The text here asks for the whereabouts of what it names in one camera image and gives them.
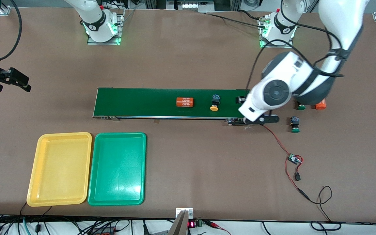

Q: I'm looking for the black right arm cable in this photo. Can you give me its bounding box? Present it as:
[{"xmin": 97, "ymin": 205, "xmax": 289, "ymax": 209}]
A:
[{"xmin": 0, "ymin": 0, "xmax": 23, "ymax": 62}]

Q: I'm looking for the teal cable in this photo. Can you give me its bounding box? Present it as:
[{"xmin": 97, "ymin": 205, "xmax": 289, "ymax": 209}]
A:
[{"xmin": 21, "ymin": 217, "xmax": 31, "ymax": 235}]

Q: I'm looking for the long black table cable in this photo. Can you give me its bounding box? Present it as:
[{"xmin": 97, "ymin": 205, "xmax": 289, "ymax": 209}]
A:
[{"xmin": 204, "ymin": 10, "xmax": 268, "ymax": 28}]

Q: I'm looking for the green conveyor belt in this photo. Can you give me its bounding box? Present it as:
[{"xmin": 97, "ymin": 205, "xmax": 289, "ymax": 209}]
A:
[{"xmin": 92, "ymin": 87, "xmax": 255, "ymax": 126}]

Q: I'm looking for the grey metal post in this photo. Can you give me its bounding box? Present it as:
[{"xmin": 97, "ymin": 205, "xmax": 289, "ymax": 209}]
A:
[{"xmin": 167, "ymin": 210, "xmax": 189, "ymax": 235}]

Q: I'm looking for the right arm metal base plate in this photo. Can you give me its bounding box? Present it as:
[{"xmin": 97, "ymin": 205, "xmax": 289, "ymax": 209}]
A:
[{"xmin": 87, "ymin": 9, "xmax": 125, "ymax": 45}]

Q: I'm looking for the small silver metal bracket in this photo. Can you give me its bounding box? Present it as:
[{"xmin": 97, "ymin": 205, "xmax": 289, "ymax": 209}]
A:
[{"xmin": 176, "ymin": 208, "xmax": 194, "ymax": 218}]

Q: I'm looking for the small green circuit board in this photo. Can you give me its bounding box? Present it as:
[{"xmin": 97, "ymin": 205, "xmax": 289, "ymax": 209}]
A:
[{"xmin": 288, "ymin": 153, "xmax": 304, "ymax": 165}]

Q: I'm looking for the red clip lead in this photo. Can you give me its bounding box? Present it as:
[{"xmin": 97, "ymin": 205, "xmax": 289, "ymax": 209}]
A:
[{"xmin": 204, "ymin": 220, "xmax": 231, "ymax": 235}]

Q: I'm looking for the thin black looped cable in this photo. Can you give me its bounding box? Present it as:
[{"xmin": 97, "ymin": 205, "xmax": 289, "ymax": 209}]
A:
[{"xmin": 307, "ymin": 186, "xmax": 333, "ymax": 223}]

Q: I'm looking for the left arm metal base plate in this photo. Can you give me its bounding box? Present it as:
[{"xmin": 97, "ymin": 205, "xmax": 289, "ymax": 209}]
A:
[{"xmin": 259, "ymin": 16, "xmax": 295, "ymax": 49}]

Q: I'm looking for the yellow plastic tray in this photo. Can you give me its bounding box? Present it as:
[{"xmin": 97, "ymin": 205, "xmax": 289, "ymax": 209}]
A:
[{"xmin": 26, "ymin": 132, "xmax": 92, "ymax": 207}]

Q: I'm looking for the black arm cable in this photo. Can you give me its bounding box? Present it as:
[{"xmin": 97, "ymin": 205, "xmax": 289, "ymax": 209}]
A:
[
  {"xmin": 0, "ymin": 0, "xmax": 23, "ymax": 62},
  {"xmin": 247, "ymin": 0, "xmax": 345, "ymax": 95}
]

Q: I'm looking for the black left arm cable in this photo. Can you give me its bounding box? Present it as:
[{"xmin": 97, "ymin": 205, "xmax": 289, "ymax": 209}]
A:
[{"xmin": 247, "ymin": 0, "xmax": 345, "ymax": 95}]

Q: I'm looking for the green plastic tray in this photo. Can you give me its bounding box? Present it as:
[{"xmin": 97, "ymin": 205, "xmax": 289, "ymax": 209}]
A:
[{"xmin": 87, "ymin": 132, "xmax": 147, "ymax": 206}]

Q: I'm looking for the grey device with lights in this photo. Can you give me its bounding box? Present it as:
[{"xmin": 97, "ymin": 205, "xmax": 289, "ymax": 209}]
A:
[{"xmin": 166, "ymin": 0, "xmax": 215, "ymax": 13}]

